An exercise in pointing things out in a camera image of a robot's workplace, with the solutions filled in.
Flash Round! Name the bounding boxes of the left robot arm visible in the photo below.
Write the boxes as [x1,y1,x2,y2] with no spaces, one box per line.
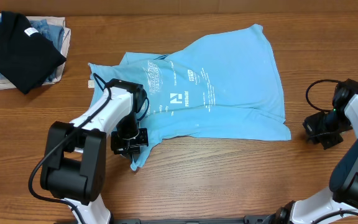
[36,78,149,223]

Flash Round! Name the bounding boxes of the light blue t-shirt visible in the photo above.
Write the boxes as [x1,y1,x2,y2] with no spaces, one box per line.
[90,24,291,170]

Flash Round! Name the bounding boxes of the folded black shirt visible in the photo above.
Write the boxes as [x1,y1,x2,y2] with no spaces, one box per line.
[0,11,66,94]

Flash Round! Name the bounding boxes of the folded white cloth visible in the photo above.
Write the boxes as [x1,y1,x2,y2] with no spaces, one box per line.
[0,16,71,90]

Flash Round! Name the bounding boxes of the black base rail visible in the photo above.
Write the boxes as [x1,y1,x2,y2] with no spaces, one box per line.
[113,215,273,224]

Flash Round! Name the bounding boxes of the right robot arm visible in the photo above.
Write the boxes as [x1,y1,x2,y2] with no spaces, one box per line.
[264,79,358,224]

